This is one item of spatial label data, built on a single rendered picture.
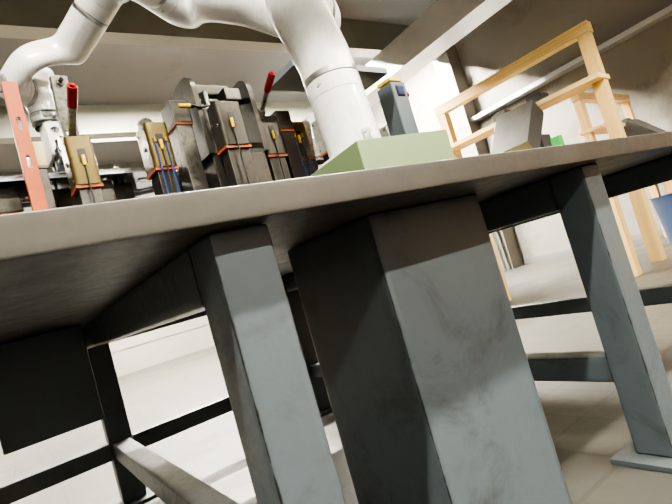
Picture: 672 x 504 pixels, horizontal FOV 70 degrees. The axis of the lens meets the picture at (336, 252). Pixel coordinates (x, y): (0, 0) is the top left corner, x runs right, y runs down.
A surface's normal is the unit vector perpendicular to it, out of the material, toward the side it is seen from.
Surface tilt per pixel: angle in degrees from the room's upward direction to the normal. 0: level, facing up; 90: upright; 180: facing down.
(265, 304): 90
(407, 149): 90
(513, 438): 90
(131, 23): 90
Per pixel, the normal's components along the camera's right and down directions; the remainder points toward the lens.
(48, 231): 0.54, -0.21
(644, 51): -0.79, 0.19
